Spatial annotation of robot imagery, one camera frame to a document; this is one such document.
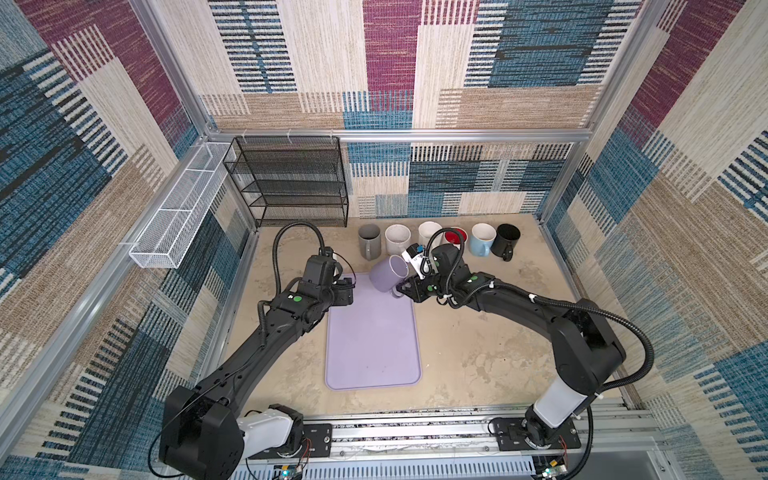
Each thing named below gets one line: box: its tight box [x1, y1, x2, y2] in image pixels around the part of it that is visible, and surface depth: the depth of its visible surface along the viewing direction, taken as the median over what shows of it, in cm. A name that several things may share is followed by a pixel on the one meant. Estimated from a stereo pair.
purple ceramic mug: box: [369, 254, 409, 298], surface depth 84 cm
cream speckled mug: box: [384, 224, 411, 256], surface depth 108 cm
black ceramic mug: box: [490, 223, 521, 262], surface depth 107 cm
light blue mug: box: [469, 222, 497, 257], surface depth 105 cm
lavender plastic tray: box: [325, 273, 421, 391], surface depth 89 cm
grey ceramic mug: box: [358, 223, 381, 261], surface depth 104 cm
